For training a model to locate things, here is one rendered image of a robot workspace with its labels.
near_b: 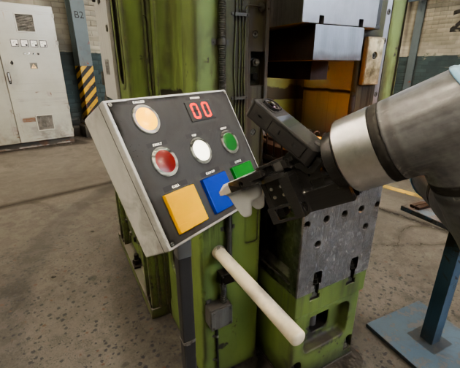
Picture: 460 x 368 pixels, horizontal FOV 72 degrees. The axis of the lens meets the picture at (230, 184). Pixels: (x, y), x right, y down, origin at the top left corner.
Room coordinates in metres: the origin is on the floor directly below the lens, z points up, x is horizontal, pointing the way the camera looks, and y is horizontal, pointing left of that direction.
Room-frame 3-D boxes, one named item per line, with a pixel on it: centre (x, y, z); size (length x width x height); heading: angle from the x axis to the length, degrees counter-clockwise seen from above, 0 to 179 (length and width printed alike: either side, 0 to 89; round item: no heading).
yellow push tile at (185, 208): (0.53, 0.08, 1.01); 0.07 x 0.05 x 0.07; 144
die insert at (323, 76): (1.26, -0.23, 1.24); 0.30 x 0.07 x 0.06; 29
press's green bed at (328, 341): (1.25, -0.27, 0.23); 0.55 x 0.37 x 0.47; 29
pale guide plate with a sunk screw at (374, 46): (1.29, -0.54, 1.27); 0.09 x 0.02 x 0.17; 119
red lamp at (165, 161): (0.56, 0.12, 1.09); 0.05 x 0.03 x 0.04; 119
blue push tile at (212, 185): (0.61, 0.02, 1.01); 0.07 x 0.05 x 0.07; 144
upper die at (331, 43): (1.21, -0.23, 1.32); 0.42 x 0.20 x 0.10; 29
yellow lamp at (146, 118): (0.58, 0.15, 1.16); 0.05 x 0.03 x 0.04; 119
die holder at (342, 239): (1.25, -0.27, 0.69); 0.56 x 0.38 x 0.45; 29
